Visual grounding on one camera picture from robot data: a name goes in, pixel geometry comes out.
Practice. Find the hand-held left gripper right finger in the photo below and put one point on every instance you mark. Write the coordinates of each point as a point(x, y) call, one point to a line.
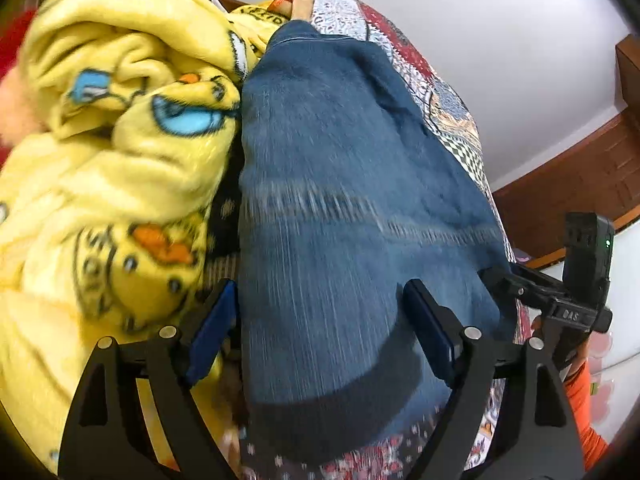
point(430, 332)

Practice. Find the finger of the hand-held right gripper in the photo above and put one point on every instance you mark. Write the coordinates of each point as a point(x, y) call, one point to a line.
point(515, 282)

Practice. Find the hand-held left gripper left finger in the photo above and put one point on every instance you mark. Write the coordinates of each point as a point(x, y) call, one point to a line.
point(212, 332)

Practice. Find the blue denim jeans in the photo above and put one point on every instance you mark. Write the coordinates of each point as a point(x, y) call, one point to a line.
point(340, 170)

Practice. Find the person's right forearm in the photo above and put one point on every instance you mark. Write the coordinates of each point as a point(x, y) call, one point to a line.
point(585, 410)

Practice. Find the yellow cartoon fleece blanket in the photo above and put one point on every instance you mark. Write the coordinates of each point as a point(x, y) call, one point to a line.
point(125, 170)

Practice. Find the patchwork patterned bedspread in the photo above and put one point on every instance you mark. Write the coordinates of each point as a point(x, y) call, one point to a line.
point(435, 95)

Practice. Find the pink fluffy cloth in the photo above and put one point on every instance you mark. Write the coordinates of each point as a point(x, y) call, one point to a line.
point(17, 110)

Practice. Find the red cloth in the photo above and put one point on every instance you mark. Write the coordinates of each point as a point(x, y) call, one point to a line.
point(17, 40)

